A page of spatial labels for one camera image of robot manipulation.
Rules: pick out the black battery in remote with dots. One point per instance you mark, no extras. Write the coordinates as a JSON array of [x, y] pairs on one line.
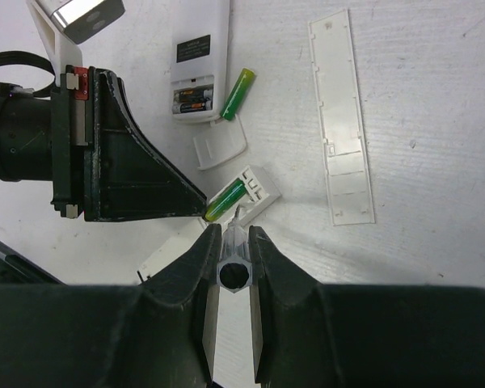
[[183, 108], [197, 95]]

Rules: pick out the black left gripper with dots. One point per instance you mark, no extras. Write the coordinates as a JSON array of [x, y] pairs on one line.
[[82, 138]]

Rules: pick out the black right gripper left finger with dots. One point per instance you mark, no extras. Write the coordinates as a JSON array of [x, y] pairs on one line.
[[160, 333]]

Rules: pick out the white plastic tray strip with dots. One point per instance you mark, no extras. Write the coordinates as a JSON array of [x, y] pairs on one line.
[[336, 88]]

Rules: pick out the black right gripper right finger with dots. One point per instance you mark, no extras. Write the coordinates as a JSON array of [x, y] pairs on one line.
[[309, 334]]

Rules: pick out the white battery cover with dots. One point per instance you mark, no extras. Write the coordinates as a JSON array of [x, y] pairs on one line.
[[222, 141]]

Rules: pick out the green and white battery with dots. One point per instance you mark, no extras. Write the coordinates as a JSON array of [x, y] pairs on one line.
[[227, 199]]

